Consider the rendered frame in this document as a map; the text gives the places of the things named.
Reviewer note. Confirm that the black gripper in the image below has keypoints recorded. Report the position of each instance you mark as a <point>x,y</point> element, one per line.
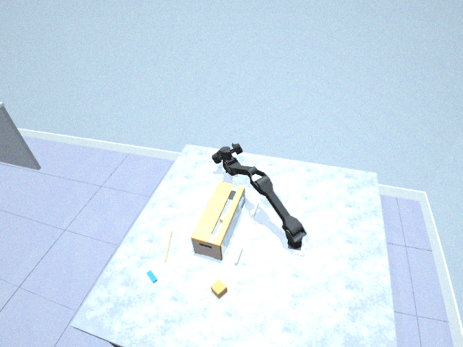
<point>236,148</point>

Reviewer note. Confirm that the small light blue block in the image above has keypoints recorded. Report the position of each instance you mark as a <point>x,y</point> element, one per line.
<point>152,276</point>

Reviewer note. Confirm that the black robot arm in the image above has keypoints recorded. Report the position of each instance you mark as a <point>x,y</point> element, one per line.
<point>292,227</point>

